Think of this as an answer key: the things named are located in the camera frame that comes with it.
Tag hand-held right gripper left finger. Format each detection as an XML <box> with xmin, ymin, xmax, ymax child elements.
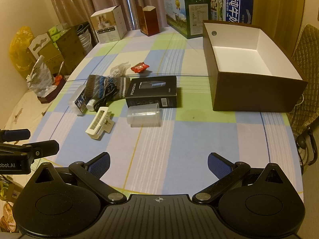
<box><xmin>34</xmin><ymin>152</ymin><xmax>128</xmax><ymax>205</ymax></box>

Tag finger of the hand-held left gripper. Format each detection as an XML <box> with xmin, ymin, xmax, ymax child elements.
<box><xmin>0</xmin><ymin>129</ymin><xmax>31</xmax><ymax>143</ymax></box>
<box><xmin>0</xmin><ymin>140</ymin><xmax>60</xmax><ymax>160</ymax></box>

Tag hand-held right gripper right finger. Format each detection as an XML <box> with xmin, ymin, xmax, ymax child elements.
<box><xmin>193</xmin><ymin>152</ymin><xmax>284</xmax><ymax>204</ymax></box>

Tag white plastic clip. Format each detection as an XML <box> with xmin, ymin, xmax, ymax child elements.
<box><xmin>85</xmin><ymin>107</ymin><xmax>115</xmax><ymax>139</ymax></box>

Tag blue white packet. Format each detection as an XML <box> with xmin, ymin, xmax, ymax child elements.
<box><xmin>69</xmin><ymin>85</ymin><xmax>88</xmax><ymax>115</ymax></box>

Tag clear plastic cup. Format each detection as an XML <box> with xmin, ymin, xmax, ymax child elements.
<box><xmin>127</xmin><ymin>103</ymin><xmax>160</xmax><ymax>128</ymax></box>

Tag black cable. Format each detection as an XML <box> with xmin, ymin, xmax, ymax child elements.
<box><xmin>94</xmin><ymin>82</ymin><xmax>119</xmax><ymax>111</ymax></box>

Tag brown storage box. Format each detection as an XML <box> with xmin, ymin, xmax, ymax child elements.
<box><xmin>202</xmin><ymin>20</ymin><xmax>308</xmax><ymax>112</ymax></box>

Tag striped knit sock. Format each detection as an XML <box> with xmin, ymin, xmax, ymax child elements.
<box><xmin>85</xmin><ymin>74</ymin><xmax>130</xmax><ymax>102</ymax></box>

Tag black product box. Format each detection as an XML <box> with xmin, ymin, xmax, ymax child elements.
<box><xmin>125</xmin><ymin>75</ymin><xmax>178</xmax><ymax>108</ymax></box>

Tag cotton swab bag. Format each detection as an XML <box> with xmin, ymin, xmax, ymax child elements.
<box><xmin>110</xmin><ymin>61</ymin><xmax>131</xmax><ymax>77</ymax></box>

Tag red snack packet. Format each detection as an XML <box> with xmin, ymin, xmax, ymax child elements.
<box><xmin>131</xmin><ymin>62</ymin><xmax>150</xmax><ymax>74</ymax></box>

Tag yellow patterned bag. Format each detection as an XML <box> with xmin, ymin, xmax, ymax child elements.
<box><xmin>0</xmin><ymin>175</ymin><xmax>23</xmax><ymax>229</ymax></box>

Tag plaid tablecloth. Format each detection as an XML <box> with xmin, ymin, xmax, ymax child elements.
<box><xmin>24</xmin><ymin>26</ymin><xmax>303</xmax><ymax>200</ymax></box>

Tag dark red wooden tray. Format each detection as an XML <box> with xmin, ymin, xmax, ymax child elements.
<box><xmin>37</xmin><ymin>74</ymin><xmax>67</xmax><ymax>104</ymax></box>

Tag white plastic bag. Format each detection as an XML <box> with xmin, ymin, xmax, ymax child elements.
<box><xmin>26</xmin><ymin>55</ymin><xmax>54</xmax><ymax>97</ymax></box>

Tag yellow plastic bag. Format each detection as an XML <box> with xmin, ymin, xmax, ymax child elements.
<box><xmin>9</xmin><ymin>25</ymin><xmax>34</xmax><ymax>74</ymax></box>

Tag white cutout cardboard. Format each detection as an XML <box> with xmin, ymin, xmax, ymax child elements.
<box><xmin>27</xmin><ymin>32</ymin><xmax>63</xmax><ymax>75</ymax></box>

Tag brown cardboard box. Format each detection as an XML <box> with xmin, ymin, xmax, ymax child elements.
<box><xmin>53</xmin><ymin>26</ymin><xmax>84</xmax><ymax>76</ymax></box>

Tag green tissue boxes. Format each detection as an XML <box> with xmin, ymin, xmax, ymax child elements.
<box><xmin>47</xmin><ymin>22</ymin><xmax>71</xmax><ymax>41</ymax></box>

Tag white product box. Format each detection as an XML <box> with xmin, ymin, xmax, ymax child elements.
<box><xmin>90</xmin><ymin>5</ymin><xmax>127</xmax><ymax>45</ymax></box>

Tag quilted chair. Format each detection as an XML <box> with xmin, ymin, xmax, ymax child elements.
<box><xmin>287</xmin><ymin>24</ymin><xmax>319</xmax><ymax>135</ymax></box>

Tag beige curtain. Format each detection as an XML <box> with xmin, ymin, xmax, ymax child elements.
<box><xmin>43</xmin><ymin>0</ymin><xmax>208</xmax><ymax>34</ymax></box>

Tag dark red box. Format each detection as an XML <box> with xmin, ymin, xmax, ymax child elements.
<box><xmin>136</xmin><ymin>5</ymin><xmax>160</xmax><ymax>36</ymax></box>

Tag green milk carton box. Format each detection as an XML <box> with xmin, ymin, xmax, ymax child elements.
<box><xmin>163</xmin><ymin>0</ymin><xmax>211</xmax><ymax>39</ymax></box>

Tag blue milk carton box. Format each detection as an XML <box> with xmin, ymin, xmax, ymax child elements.
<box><xmin>202</xmin><ymin>0</ymin><xmax>254</xmax><ymax>25</ymax></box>

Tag wooden door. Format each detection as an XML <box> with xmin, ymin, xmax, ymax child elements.
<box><xmin>232</xmin><ymin>0</ymin><xmax>319</xmax><ymax>33</ymax></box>

